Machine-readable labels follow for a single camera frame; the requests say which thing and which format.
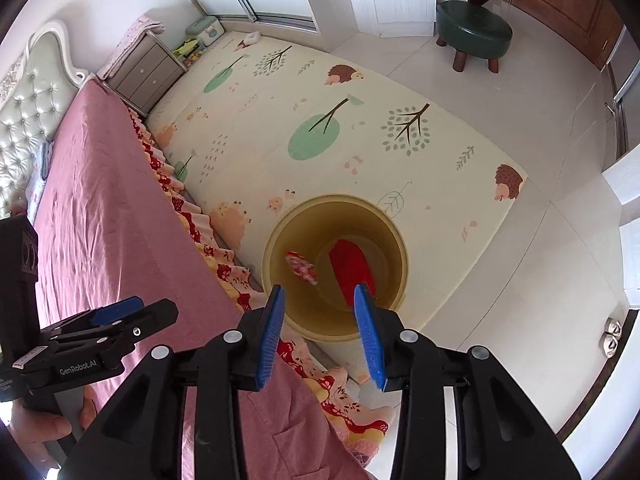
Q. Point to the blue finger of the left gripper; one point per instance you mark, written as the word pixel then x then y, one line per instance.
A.
pixel 115 312

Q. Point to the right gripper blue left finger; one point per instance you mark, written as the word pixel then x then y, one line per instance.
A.
pixel 138 433

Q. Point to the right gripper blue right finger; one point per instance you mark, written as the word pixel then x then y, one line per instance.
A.
pixel 500 432

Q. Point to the red white wrapper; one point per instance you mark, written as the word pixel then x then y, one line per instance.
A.
pixel 301 267

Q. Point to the red cloth bag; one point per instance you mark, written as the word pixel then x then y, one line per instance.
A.
pixel 351 269

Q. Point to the yellow trash bin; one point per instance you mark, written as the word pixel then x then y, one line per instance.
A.
pixel 321 250

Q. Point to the person's left hand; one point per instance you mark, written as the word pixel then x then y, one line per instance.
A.
pixel 31 430

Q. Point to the pink bed sheet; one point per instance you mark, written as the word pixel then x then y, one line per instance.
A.
pixel 107 231

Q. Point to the folded light blue blanket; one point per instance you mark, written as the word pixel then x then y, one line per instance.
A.
pixel 45 156

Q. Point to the green tufted headboard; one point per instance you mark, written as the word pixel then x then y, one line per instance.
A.
pixel 45 85

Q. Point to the grey nightstand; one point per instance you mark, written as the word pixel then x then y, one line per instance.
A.
pixel 142 69

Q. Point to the cartoon play mat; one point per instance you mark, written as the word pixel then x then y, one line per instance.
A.
pixel 262 133

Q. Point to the green storage box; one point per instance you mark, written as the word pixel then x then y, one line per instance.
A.
pixel 207 30

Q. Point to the green stool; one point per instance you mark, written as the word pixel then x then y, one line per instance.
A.
pixel 472 30

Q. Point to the brown wooden door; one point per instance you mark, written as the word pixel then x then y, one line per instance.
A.
pixel 591 26

